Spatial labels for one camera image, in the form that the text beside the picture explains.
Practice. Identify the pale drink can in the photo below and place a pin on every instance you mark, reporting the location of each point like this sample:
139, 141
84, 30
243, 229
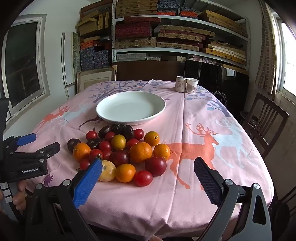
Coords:
180, 84

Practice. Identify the stack of woven flat boxes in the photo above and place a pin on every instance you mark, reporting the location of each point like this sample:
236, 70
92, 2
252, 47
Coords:
134, 31

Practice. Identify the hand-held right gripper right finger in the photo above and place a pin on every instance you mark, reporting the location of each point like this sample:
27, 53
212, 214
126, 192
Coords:
208, 183

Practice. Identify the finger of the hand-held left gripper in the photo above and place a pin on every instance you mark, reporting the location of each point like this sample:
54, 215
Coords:
49, 149
26, 139

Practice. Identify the small yellow citrus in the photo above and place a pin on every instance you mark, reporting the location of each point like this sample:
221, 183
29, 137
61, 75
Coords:
118, 141

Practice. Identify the pink deer print tablecloth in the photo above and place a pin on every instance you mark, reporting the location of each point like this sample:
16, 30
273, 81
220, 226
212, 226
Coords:
175, 111

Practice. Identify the grey marble slab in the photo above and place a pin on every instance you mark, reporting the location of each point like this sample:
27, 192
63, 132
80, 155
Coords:
76, 51

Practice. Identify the grey framed window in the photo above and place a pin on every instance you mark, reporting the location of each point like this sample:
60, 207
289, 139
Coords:
20, 58

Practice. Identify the dark red plum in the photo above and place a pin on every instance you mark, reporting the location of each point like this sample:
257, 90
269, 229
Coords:
155, 166
119, 157

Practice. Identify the pink floral cloth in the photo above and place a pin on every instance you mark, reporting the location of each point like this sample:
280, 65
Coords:
205, 60

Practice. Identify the framed pale picture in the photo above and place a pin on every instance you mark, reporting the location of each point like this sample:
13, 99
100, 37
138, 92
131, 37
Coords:
94, 78

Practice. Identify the white metal shelf rack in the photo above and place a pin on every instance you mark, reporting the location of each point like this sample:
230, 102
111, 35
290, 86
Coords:
113, 34

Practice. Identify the red cherry tomato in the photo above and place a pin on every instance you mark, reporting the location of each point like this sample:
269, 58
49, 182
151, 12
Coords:
143, 178
138, 134

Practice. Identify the white paper cup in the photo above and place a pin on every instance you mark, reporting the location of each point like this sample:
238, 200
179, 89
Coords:
192, 85

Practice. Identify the brown wooden board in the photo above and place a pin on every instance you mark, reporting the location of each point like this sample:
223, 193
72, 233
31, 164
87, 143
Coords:
150, 70

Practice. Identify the pale yellow round fruit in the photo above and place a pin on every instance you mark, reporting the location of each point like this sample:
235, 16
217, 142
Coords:
108, 172

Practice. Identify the white oval plate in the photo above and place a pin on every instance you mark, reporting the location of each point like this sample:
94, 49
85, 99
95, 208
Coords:
129, 106

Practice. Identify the pile of brown blue cartons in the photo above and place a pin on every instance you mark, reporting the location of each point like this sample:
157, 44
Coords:
94, 58

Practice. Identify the white leaning board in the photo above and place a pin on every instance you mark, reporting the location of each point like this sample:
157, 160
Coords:
67, 58

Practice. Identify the large orange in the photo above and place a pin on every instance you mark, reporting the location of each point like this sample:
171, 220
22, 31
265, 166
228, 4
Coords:
140, 151

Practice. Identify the dark purple passion fruit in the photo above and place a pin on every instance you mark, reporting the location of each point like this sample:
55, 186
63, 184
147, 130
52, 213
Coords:
93, 143
73, 144
128, 132
104, 131
117, 128

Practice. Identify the pile of small tomatoes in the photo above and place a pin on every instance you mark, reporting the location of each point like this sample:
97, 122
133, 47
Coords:
105, 146

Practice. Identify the beige checked curtain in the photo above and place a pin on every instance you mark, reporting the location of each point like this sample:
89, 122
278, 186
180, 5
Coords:
266, 58

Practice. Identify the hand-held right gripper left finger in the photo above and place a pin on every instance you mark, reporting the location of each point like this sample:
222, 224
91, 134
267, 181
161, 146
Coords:
89, 183

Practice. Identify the person's left hand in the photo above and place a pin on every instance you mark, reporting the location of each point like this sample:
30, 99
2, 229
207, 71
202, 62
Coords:
19, 199

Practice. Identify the black glossy panel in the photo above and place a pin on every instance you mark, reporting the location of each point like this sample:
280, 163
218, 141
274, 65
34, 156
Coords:
208, 74

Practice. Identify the dark wooden chair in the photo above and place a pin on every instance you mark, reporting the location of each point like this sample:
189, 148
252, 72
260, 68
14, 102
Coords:
274, 107

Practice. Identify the bright window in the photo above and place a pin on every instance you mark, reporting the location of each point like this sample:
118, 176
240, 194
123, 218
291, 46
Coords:
289, 58

